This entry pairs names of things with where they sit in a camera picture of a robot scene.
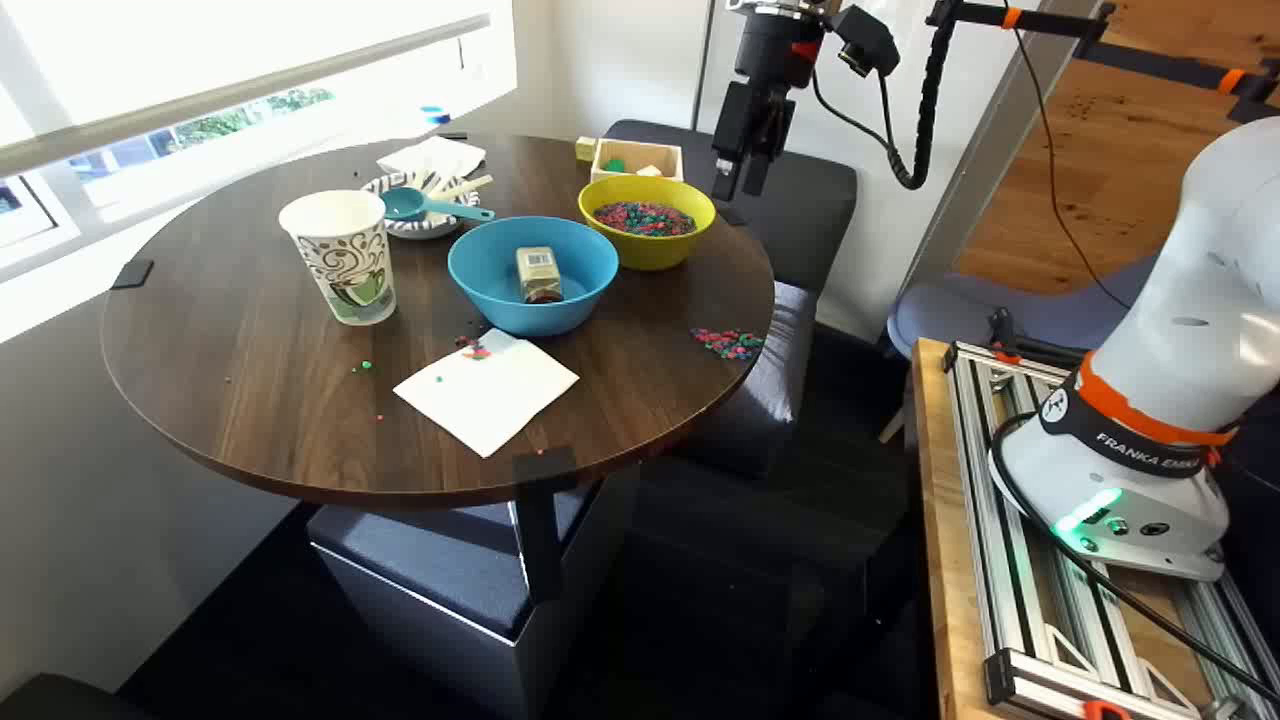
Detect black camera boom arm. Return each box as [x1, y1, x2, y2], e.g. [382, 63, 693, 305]
[925, 0, 1280, 123]

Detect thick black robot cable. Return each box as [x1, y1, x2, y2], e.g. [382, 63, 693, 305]
[806, 10, 966, 193]

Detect folded white napkin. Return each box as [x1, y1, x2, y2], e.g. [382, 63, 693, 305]
[375, 133, 492, 193]

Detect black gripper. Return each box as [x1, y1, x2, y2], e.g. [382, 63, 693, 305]
[706, 10, 832, 205]

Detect small cream block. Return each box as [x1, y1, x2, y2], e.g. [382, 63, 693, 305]
[513, 243, 568, 309]

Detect thin black camera cable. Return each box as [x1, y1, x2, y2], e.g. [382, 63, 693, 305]
[1013, 28, 1131, 318]

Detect aluminium profile frame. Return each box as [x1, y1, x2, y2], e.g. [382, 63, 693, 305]
[941, 337, 1280, 720]

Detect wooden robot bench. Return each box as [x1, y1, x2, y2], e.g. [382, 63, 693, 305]
[909, 337, 1280, 720]

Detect yellow plastic bowl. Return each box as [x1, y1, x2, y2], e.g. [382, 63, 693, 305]
[570, 172, 719, 278]

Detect black tape patch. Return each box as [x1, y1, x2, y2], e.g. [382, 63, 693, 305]
[513, 448, 579, 487]
[106, 257, 159, 294]

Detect blue grey chair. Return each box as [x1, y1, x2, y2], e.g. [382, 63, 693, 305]
[883, 257, 1163, 364]

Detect black table leg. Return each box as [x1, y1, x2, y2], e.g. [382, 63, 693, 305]
[513, 476, 570, 605]

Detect white spoon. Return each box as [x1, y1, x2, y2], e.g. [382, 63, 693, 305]
[431, 172, 494, 205]

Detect teal plastic scoop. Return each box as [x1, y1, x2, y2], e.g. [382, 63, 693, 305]
[375, 186, 498, 227]

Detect small patterned bowl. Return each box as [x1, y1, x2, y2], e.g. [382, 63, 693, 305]
[359, 167, 468, 243]

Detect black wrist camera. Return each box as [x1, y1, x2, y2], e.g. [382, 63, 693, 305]
[832, 4, 904, 79]

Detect scattered colourful beads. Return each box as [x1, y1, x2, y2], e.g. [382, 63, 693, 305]
[687, 321, 766, 370]

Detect grey window rail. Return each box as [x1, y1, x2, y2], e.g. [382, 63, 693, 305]
[0, 14, 494, 180]

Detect grey metal partition post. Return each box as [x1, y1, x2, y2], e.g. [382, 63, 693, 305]
[898, 0, 1112, 294]

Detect light wooden box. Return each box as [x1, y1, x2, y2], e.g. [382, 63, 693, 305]
[582, 138, 687, 190]

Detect blue plastic bowl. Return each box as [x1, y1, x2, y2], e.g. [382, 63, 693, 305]
[442, 214, 622, 339]

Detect black base cable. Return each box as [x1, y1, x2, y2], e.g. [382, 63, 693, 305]
[983, 404, 1280, 712]

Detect flat white paper sheet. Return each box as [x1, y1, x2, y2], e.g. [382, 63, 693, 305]
[387, 330, 582, 463]

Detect colourful beads pile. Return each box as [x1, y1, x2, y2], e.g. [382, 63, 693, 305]
[592, 197, 699, 241]

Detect patterned white paper cup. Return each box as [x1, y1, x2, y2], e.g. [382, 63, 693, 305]
[277, 190, 398, 332]

